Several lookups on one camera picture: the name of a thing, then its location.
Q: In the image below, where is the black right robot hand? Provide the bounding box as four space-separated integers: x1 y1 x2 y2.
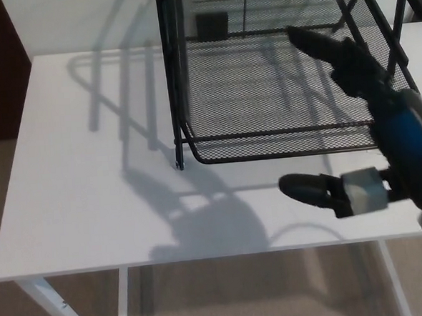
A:
268 17 422 222

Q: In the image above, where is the black metal file rack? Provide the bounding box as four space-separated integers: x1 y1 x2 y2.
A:
154 0 422 173

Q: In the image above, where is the white metal frame desk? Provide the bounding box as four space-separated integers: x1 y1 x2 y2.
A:
0 19 422 316

